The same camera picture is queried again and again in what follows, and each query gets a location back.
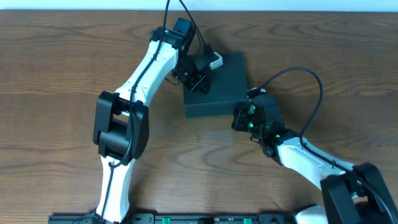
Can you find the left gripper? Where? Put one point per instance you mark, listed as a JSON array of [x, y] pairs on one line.
[[196, 81]]

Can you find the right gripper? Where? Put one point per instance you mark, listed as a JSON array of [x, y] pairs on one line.
[[240, 119]]

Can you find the dark green box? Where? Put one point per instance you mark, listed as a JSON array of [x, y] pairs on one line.
[[227, 89]]

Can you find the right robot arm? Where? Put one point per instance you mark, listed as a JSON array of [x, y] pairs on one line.
[[351, 193]]

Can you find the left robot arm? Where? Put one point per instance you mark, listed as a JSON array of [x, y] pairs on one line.
[[121, 129]]

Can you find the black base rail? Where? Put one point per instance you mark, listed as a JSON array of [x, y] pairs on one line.
[[149, 218]]

